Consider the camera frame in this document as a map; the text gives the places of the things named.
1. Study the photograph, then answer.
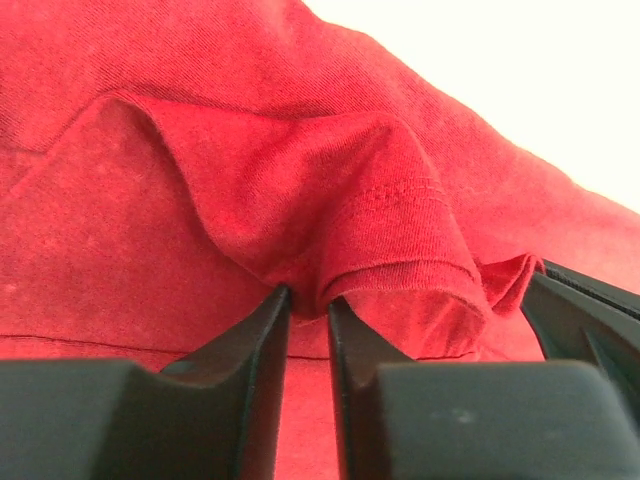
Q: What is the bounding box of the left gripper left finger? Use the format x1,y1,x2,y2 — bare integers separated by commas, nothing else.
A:
1,286,291,479

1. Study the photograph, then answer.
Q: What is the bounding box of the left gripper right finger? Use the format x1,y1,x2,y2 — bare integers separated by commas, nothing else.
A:
329,299,639,479

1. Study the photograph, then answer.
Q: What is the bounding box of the dark red t shirt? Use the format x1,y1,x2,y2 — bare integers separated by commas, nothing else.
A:
1,1,639,479

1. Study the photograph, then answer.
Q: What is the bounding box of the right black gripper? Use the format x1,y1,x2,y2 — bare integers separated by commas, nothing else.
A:
521,262,639,400

